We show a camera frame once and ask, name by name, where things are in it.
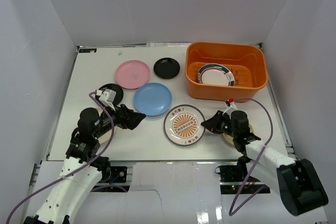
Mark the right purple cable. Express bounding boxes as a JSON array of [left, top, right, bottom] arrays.
[[228, 98, 274, 217]]

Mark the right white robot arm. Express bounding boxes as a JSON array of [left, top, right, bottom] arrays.
[[201, 110, 329, 216]]

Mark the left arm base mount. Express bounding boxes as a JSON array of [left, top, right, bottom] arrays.
[[97, 166, 129, 193]]

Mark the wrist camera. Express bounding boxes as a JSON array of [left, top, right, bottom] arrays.
[[224, 99, 238, 116], [96, 89, 117, 110]]

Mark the black plate left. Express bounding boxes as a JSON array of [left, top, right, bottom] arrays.
[[95, 83, 124, 106]]

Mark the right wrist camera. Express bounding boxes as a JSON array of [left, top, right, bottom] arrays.
[[224, 99, 238, 116]]

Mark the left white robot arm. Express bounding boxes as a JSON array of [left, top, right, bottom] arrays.
[[24, 104, 146, 223]]

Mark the sunburst pattern plate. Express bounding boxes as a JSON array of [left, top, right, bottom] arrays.
[[163, 104, 205, 146]]

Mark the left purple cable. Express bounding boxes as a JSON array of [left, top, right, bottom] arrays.
[[5, 90, 128, 223]]

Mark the black label sticker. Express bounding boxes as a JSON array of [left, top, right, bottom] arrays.
[[78, 48, 97, 53]]

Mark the cream floral plate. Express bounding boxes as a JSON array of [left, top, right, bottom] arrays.
[[222, 124, 254, 146]]

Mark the orange plastic bin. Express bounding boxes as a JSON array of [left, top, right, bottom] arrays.
[[185, 41, 268, 102]]

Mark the pink plate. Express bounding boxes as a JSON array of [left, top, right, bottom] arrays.
[[114, 60, 150, 90]]

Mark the blue plate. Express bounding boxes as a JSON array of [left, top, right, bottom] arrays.
[[133, 82, 173, 116]]

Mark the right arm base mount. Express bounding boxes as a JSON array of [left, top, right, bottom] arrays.
[[214, 162, 270, 195]]

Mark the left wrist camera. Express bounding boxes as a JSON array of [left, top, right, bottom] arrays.
[[96, 89, 117, 110]]

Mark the purple cable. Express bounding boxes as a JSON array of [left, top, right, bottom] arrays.
[[228, 98, 274, 217], [5, 90, 128, 223]]

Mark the white plate green rim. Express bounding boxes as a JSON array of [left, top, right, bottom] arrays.
[[197, 63, 235, 87]]

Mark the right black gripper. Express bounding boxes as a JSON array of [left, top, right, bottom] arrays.
[[201, 111, 237, 138]]

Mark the small black plate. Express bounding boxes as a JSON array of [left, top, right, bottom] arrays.
[[153, 57, 181, 80]]

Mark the plain cream plate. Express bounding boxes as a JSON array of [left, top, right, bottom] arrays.
[[91, 108, 112, 144]]

